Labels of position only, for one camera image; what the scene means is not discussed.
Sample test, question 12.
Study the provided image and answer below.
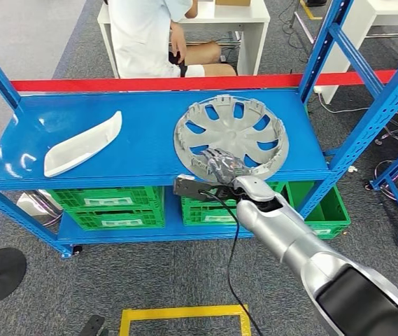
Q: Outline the silver wheel hubcap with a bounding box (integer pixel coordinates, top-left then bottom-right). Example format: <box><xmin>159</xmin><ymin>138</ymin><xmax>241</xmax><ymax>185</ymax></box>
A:
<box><xmin>174</xmin><ymin>94</ymin><xmax>290</xmax><ymax>183</ymax></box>

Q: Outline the white curved plastic part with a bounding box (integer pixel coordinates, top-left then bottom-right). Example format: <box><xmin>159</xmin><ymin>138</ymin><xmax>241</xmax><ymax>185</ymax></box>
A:
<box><xmin>43</xmin><ymin>110</ymin><xmax>123</xmax><ymax>178</ymax></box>

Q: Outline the red barrier belt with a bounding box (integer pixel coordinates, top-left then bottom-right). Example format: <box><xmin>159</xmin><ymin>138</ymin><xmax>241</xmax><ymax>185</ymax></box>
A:
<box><xmin>0</xmin><ymin>69</ymin><xmax>397</xmax><ymax>98</ymax></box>

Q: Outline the open-top green plastic crate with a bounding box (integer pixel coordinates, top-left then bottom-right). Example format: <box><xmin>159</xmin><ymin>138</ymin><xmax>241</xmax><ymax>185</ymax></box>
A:
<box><xmin>282</xmin><ymin>181</ymin><xmax>351</xmax><ymax>241</ymax></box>

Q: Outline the chrome stool base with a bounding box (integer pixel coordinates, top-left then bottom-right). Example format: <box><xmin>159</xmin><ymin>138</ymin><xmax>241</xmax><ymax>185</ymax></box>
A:
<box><xmin>364</xmin><ymin>160</ymin><xmax>398</xmax><ymax>205</ymax></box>

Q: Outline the black round-base stand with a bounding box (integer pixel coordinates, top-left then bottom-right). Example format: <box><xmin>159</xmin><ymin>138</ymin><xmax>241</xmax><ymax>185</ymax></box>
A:
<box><xmin>0</xmin><ymin>247</ymin><xmax>27</xmax><ymax>306</ymax></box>

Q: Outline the black camera cable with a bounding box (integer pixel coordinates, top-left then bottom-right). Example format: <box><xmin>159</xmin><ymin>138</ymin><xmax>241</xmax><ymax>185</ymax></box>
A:
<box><xmin>198</xmin><ymin>189</ymin><xmax>264</xmax><ymax>336</ymax></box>

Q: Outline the chrome stanchion post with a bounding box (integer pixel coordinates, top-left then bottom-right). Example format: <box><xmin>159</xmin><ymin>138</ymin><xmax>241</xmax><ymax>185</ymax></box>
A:
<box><xmin>0</xmin><ymin>125</ymin><xmax>63</xmax><ymax>228</ymax></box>

